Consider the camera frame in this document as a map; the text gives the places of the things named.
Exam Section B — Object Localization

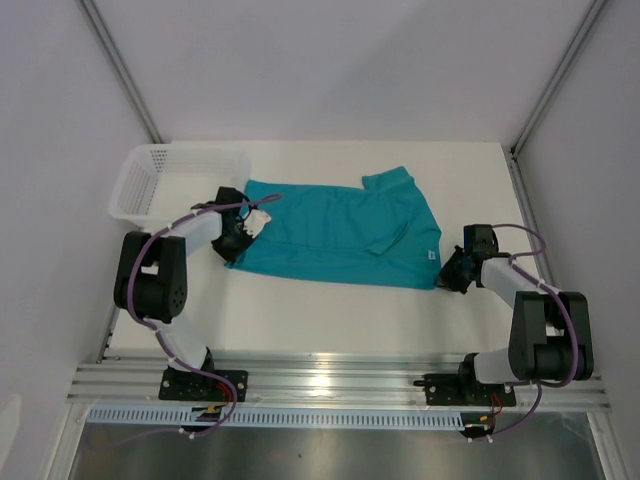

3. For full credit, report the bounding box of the purple cable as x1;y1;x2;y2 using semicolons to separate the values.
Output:
464;223;586;444
124;193;284;441

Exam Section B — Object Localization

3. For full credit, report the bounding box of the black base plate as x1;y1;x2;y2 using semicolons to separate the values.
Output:
158;367;248;403
413;373;516;407

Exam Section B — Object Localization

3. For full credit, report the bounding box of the aluminium mounting rail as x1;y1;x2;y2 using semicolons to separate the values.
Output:
67;353;612;413

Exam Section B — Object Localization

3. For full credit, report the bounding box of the teal t shirt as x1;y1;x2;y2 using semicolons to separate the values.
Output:
229;167;441;291

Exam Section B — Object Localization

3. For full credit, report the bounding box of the white slotted cable duct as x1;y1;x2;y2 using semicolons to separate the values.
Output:
86;405;465;431

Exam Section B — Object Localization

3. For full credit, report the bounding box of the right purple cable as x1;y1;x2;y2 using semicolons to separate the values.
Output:
464;223;586;444

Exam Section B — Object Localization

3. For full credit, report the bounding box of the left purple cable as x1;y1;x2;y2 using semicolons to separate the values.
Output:
124;193;284;441

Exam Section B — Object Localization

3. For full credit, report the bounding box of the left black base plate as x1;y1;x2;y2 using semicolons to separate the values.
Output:
158;367;248;403

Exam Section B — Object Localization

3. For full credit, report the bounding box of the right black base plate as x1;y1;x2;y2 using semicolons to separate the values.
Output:
413;373;516;407

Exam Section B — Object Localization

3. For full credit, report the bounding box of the aluminium frame post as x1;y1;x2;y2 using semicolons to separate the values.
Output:
509;0;612;161
75;0;164;144

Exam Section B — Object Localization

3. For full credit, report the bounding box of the left aluminium frame post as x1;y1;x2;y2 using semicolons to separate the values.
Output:
75;0;164;144

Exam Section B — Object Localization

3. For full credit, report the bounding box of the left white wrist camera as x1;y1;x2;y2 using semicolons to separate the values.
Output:
243;209;272;238

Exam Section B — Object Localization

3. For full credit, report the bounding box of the white perforated plastic basket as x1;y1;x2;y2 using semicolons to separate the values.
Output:
108;144;251;229

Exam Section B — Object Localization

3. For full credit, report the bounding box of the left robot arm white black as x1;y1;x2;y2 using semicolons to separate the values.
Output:
114;187;272;400

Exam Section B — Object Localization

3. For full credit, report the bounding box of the right aluminium frame post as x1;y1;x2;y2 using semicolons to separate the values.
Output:
509;0;612;161

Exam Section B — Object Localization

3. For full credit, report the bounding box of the left aluminium side rail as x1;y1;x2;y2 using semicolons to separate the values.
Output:
96;304;120;364

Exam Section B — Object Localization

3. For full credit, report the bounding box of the right aluminium side rail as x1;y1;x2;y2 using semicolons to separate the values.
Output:
507;153;585;292

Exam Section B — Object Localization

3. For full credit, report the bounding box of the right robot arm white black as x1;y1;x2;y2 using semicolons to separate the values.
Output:
437;223;595;404

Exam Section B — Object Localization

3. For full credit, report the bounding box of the aluminium side rail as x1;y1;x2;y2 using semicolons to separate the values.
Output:
507;153;585;292
96;304;120;364

